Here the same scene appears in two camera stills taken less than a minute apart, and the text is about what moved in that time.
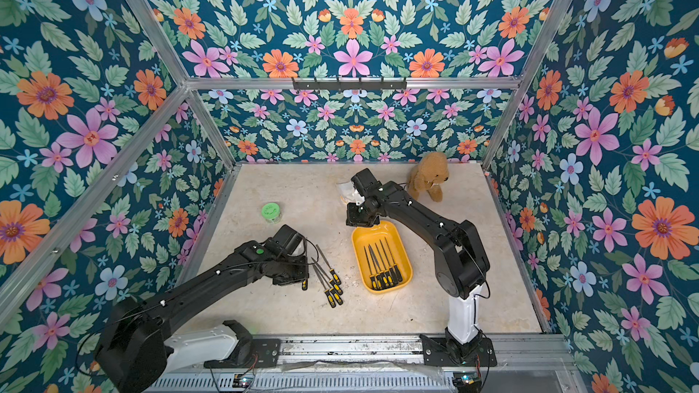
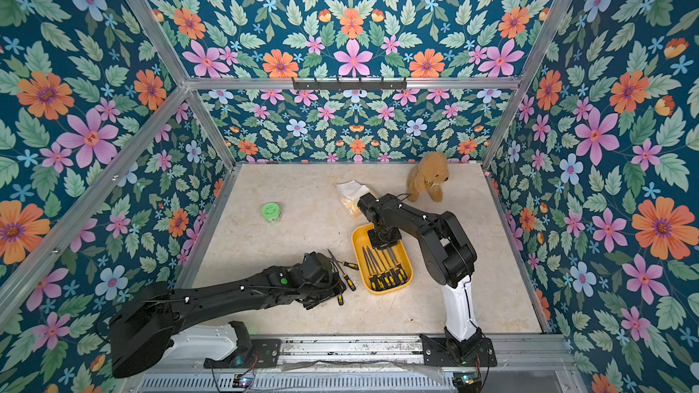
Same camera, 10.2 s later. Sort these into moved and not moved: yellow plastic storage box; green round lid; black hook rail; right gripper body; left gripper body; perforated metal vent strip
Moved: left gripper body; right gripper body
Not moved: green round lid; perforated metal vent strip; yellow plastic storage box; black hook rail
